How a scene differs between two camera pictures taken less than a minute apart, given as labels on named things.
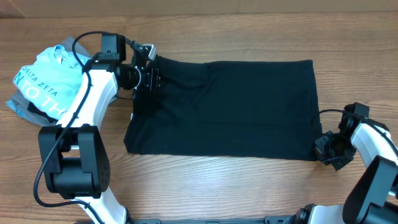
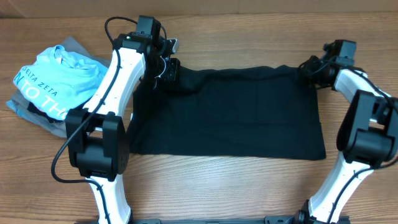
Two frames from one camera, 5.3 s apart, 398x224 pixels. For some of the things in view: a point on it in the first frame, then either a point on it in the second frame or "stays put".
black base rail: x=268 y=219 stays put
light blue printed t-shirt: x=51 y=81 stays put
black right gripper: x=319 y=147 → x=306 y=72
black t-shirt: x=249 y=109 stays put
